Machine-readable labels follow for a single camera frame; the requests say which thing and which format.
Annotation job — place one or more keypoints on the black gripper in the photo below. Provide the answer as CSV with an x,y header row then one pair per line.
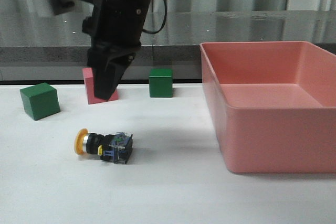
x,y
116,24

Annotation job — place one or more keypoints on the yellow push button switch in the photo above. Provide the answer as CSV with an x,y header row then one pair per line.
x,y
116,148

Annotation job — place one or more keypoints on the pink cube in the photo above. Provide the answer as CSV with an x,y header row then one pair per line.
x,y
89,86

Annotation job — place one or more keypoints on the right green cube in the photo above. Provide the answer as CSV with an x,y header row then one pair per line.
x,y
161,83

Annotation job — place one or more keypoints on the green cube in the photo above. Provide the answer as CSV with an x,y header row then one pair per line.
x,y
40,101
161,83

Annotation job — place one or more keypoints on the left green cube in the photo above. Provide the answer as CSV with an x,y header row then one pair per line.
x,y
40,101

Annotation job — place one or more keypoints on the pink plastic bin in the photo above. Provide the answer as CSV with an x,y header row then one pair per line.
x,y
272,105

